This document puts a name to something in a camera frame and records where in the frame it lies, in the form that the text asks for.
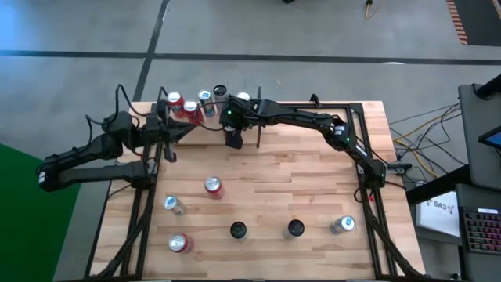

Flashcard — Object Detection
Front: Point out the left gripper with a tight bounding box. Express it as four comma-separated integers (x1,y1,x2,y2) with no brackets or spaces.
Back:
146,99,197,164

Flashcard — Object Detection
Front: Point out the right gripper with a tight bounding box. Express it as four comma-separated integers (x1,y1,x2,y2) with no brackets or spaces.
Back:
218,95,256,150

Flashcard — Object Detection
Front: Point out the slim silver blue can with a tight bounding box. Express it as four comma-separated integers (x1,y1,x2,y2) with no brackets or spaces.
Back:
162,194,188,216
329,215,357,236
197,89,216,118

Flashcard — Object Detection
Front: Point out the Celsius can black lid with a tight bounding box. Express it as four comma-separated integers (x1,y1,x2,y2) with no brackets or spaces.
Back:
282,219,306,240
212,84,230,109
229,221,248,242

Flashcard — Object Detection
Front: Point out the black shelf divider plate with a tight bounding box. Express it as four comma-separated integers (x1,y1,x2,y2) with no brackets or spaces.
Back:
255,86,262,149

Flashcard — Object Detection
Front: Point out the black power adapter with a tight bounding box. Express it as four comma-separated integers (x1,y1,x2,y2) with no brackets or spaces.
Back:
386,161,413,174

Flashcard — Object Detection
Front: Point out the green floor mat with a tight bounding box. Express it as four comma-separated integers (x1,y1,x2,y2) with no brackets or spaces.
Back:
0,143,84,282

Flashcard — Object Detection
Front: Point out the black desk bar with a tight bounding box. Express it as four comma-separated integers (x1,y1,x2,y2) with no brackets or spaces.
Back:
405,163,473,205

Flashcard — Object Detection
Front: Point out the white SA3 label sheet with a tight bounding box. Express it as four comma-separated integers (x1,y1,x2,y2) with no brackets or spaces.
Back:
414,190,462,239

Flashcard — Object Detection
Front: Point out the dark grey desk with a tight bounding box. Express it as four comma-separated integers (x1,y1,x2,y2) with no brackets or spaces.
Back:
453,183,501,282

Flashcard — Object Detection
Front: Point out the small display screen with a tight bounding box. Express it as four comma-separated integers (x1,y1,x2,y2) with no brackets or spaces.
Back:
477,125,501,150

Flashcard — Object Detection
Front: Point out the black monitor pole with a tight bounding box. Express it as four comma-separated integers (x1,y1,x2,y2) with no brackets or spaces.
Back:
471,73,501,99

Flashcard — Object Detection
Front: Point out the backlit computer keyboard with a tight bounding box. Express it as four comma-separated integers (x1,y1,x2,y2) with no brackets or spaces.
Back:
458,205,501,255

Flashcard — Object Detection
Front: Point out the black mat orange striped edge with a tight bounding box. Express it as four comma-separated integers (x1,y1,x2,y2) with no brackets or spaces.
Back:
445,0,501,47

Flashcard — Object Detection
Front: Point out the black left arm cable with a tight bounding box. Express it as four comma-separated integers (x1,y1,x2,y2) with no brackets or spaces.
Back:
85,83,139,127

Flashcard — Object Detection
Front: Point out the black aluminium rig frame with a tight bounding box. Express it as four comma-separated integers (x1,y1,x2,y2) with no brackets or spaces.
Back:
84,85,424,281

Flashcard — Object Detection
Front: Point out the yellow floor cable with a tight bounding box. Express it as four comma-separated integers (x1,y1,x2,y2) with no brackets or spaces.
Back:
363,0,379,20

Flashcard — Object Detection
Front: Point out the thin dark rig cable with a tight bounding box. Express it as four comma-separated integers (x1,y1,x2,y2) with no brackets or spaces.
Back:
387,102,462,126

